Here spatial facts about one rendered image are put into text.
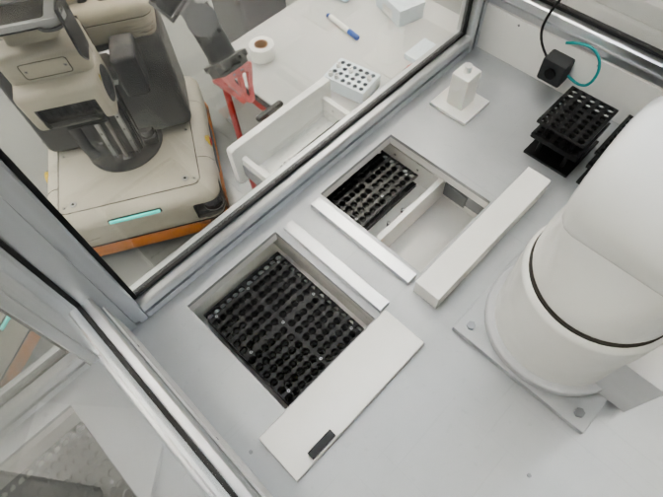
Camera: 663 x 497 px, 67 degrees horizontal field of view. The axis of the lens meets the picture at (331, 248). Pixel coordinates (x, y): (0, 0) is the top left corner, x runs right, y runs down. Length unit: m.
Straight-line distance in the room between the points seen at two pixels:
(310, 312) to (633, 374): 0.49
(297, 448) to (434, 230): 0.52
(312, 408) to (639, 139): 0.58
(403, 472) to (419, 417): 0.08
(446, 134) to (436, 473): 0.63
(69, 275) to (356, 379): 0.42
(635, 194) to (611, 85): 0.83
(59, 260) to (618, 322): 0.65
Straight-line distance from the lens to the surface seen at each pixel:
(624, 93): 1.13
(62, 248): 0.69
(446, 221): 1.06
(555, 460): 0.82
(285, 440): 0.77
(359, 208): 0.98
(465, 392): 0.80
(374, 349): 0.79
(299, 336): 0.86
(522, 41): 1.18
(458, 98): 1.07
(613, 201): 0.32
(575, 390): 0.82
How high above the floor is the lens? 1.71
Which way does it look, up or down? 60 degrees down
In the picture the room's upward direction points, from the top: 4 degrees counter-clockwise
